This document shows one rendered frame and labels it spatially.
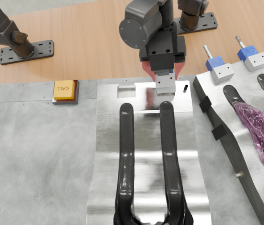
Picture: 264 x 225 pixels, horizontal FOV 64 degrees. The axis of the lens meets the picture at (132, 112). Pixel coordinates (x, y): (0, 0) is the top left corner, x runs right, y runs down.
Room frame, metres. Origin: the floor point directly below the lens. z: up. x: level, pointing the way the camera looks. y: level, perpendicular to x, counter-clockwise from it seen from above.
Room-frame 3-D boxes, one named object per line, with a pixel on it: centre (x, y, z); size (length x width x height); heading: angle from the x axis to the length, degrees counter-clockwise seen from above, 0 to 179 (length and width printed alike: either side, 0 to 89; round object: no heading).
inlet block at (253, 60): (0.34, -0.38, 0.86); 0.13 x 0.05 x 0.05; 7
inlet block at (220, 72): (0.33, -0.28, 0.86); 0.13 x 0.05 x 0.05; 7
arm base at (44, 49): (0.55, 0.34, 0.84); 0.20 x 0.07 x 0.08; 88
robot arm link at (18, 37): (0.54, 0.34, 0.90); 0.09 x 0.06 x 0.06; 67
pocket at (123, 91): (0.27, 0.00, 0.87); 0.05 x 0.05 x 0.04; 80
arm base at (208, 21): (0.53, -0.26, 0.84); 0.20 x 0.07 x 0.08; 88
